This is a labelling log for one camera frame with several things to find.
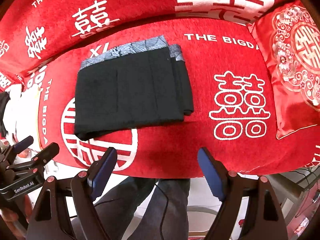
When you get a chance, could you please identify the black pants patterned waistband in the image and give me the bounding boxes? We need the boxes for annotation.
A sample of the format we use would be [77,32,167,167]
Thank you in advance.
[74,36,194,141]

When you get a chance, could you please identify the person's legs dark jeans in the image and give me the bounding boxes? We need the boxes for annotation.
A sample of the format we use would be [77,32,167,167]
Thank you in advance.
[71,175,191,240]

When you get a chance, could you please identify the red sofa seat cushion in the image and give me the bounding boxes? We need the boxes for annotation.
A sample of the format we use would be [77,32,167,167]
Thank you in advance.
[22,18,319,178]

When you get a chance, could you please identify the red sofa back cushion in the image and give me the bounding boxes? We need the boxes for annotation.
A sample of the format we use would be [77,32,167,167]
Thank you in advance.
[0,0,298,91]

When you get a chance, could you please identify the red embroidered satin pillow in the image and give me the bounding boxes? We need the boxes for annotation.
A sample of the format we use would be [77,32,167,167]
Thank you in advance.
[248,1,319,139]

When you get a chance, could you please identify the black cable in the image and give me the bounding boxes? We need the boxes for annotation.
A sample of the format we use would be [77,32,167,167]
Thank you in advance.
[154,179,171,240]

